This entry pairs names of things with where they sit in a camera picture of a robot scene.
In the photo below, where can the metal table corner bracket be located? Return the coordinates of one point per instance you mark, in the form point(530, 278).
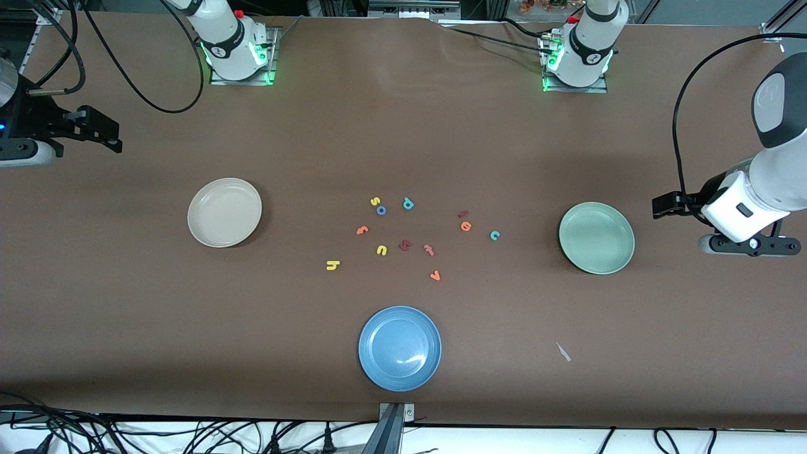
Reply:
point(50, 17)
point(772, 34)

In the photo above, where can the grey power strip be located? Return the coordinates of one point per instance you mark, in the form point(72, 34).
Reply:
point(410, 9)

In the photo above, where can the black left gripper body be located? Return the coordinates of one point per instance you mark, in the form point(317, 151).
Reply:
point(707, 188)

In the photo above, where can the black power plug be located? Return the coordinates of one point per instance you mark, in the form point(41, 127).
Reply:
point(274, 444)
point(328, 441)

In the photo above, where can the metal clamp bracket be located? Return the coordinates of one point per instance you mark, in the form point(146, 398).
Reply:
point(408, 413)

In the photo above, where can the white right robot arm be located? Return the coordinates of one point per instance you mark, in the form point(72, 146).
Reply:
point(230, 38)

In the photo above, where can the aluminium frame extrusion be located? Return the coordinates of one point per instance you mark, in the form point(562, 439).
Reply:
point(788, 12)

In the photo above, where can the aluminium frame post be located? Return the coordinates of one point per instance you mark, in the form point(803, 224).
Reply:
point(497, 7)

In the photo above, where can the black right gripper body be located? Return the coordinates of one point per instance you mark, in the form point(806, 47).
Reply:
point(39, 118)

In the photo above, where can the green round plate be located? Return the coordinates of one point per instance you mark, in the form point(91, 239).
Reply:
point(596, 238)

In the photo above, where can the orange flower decoration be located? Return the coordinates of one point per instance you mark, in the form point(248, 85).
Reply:
point(542, 5)

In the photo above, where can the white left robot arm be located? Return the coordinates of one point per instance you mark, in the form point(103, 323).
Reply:
point(782, 170)

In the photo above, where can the blue round plate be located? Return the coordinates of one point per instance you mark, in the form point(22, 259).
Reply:
point(400, 349)

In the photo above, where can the beige round plate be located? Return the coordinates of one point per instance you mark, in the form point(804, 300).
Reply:
point(224, 212)

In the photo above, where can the grey camera mount pole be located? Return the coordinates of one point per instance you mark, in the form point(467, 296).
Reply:
point(386, 438)

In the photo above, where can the aluminium table edge rail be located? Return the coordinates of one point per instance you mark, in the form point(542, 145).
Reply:
point(29, 55)

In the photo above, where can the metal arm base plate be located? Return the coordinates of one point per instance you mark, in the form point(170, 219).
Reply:
point(239, 82)
point(567, 90)

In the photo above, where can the table cover sheet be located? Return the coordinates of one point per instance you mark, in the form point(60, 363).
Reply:
point(126, 315)

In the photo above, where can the small white paper scrap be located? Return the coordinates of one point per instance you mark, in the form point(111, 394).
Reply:
point(563, 352)

